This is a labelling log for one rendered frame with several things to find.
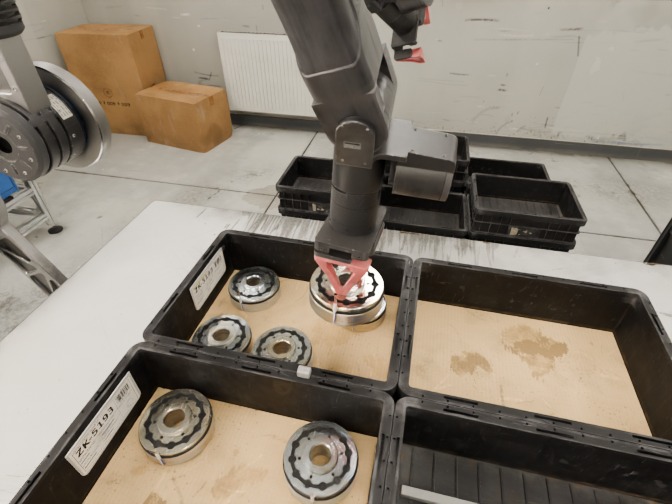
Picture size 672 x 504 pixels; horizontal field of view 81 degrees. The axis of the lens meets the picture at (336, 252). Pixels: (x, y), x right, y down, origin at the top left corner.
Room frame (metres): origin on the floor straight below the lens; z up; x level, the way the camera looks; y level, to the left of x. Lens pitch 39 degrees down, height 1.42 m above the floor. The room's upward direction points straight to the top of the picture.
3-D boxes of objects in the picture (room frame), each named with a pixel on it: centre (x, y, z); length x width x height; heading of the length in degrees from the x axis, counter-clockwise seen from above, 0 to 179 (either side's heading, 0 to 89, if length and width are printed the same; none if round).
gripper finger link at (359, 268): (0.39, -0.01, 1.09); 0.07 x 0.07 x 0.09; 72
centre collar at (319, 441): (0.24, 0.02, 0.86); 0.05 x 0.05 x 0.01
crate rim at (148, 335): (0.49, 0.08, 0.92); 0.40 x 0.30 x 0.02; 77
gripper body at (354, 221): (0.40, -0.02, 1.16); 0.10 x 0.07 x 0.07; 163
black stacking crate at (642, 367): (0.40, -0.31, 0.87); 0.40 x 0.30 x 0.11; 77
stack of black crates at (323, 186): (1.54, 0.03, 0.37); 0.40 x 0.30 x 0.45; 77
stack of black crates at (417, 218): (1.46, -0.36, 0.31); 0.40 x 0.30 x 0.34; 78
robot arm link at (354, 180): (0.40, -0.03, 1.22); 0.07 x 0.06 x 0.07; 79
